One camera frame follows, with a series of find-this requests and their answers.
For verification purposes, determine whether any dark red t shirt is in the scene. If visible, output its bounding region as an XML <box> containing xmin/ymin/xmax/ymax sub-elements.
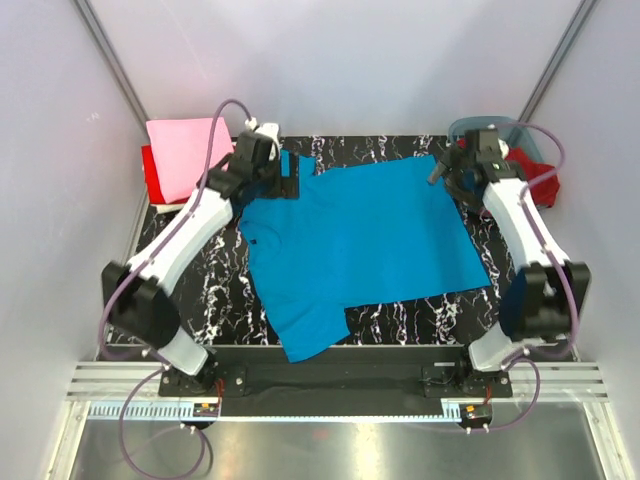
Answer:
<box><xmin>449</xmin><ymin>138</ymin><xmax>560</xmax><ymax>208</ymax></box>

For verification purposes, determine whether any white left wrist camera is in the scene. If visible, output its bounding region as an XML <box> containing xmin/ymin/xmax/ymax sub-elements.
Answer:
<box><xmin>244</xmin><ymin>117</ymin><xmax>280</xmax><ymax>161</ymax></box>

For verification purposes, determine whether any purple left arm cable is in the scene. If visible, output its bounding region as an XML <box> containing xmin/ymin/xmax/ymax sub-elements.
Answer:
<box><xmin>97</xmin><ymin>98</ymin><xmax>259</xmax><ymax>476</ymax></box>

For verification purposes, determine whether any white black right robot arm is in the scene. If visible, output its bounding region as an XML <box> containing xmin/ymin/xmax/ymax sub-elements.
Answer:
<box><xmin>428</xmin><ymin>125</ymin><xmax>591</xmax><ymax>397</ymax></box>

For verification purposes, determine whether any blue t shirt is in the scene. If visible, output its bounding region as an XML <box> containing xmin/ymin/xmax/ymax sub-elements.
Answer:
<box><xmin>239</xmin><ymin>156</ymin><xmax>489</xmax><ymax>363</ymax></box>

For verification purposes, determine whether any folded pink t shirt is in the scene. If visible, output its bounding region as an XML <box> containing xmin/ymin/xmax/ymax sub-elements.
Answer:
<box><xmin>146</xmin><ymin>118</ymin><xmax>213</xmax><ymax>204</ymax></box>

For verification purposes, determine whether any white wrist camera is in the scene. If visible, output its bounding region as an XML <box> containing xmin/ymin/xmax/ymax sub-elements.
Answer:
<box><xmin>244</xmin><ymin>117</ymin><xmax>280</xmax><ymax>161</ymax></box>
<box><xmin>498</xmin><ymin>138</ymin><xmax>510</xmax><ymax>159</ymax></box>

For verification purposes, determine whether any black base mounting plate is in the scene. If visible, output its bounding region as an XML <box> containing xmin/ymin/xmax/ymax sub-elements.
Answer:
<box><xmin>97</xmin><ymin>343</ymin><xmax>521</xmax><ymax>419</ymax></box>

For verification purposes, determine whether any translucent blue plastic basket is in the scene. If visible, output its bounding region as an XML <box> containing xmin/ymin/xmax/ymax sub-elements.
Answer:
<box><xmin>448</xmin><ymin>116</ymin><xmax>543</xmax><ymax>163</ymax></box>

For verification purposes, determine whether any folded cream t shirt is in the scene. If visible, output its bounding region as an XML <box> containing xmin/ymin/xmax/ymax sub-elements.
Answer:
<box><xmin>151</xmin><ymin>202</ymin><xmax>186</xmax><ymax>214</ymax></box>

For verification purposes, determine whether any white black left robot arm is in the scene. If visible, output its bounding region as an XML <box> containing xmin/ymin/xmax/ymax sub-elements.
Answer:
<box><xmin>101</xmin><ymin>123</ymin><xmax>299</xmax><ymax>396</ymax></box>

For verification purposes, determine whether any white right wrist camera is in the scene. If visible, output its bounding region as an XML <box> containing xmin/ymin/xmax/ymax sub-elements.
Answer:
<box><xmin>498</xmin><ymin>138</ymin><xmax>510</xmax><ymax>159</ymax></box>

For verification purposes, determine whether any folded red t shirt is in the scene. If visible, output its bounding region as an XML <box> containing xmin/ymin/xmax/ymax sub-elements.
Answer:
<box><xmin>141</xmin><ymin>145</ymin><xmax>167</xmax><ymax>205</ymax></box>

